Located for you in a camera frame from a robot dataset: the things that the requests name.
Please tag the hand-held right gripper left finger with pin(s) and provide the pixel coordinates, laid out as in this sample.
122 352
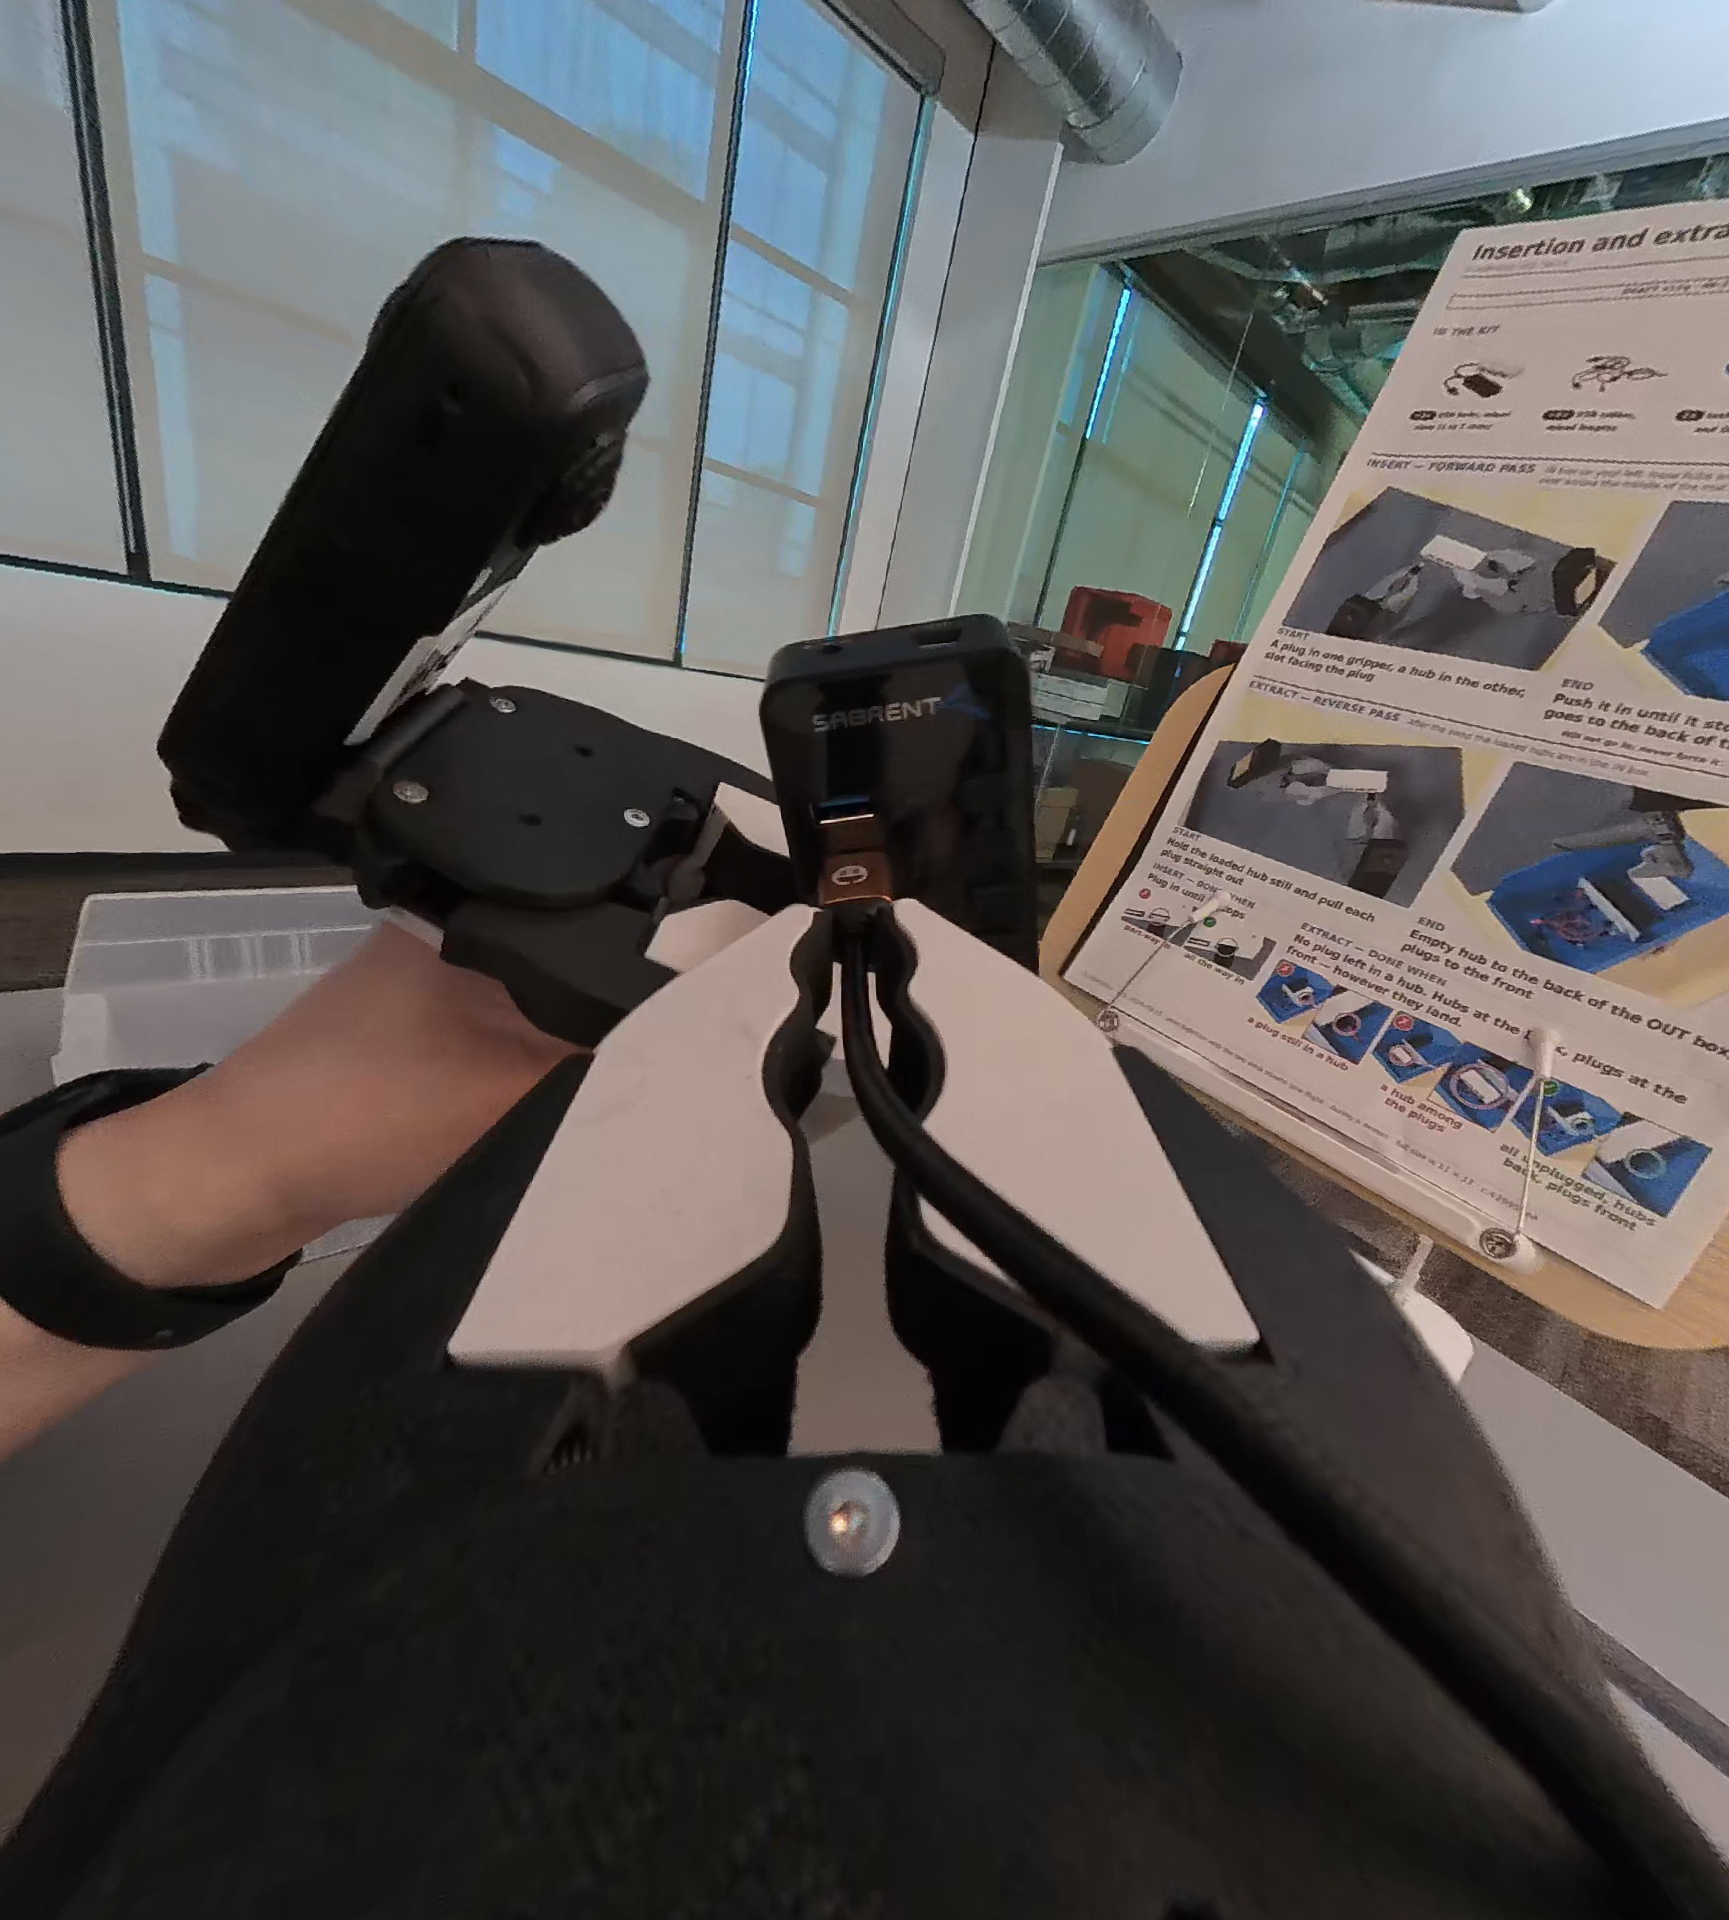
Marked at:
624 1185

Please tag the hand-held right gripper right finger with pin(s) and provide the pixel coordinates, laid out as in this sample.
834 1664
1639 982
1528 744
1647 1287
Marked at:
1090 1185

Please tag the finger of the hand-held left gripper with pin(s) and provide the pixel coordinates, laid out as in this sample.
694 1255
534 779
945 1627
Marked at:
698 933

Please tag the black usb hub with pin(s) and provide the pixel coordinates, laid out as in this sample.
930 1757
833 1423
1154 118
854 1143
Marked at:
956 781

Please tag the person's left hand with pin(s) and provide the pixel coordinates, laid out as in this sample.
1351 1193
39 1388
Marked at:
399 1081

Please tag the large window with blinds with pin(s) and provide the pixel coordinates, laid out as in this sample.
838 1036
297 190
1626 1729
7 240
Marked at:
355 225

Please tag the clear plastic bin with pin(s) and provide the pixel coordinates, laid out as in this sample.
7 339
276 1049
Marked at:
205 960

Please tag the red box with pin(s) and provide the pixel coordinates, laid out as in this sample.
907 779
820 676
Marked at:
1111 631

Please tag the black wristband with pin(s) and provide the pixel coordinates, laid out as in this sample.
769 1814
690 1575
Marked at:
68 1200

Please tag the printed instruction sheet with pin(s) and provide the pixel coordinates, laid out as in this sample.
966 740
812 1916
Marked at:
1554 751

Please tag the silver ventilation duct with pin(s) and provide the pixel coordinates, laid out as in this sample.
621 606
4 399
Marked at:
1090 75

